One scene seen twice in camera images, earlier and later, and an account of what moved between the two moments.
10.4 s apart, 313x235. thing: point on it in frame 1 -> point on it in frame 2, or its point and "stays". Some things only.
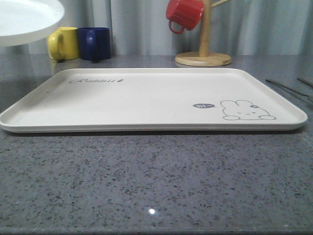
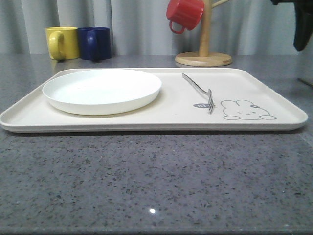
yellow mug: x=63 y=43 stays
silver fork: x=287 y=87 -> x=211 y=105
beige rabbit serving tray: x=157 y=100 stays
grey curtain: x=238 y=28 stays
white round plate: x=25 y=21 -> x=101 y=92
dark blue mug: x=94 y=43 stays
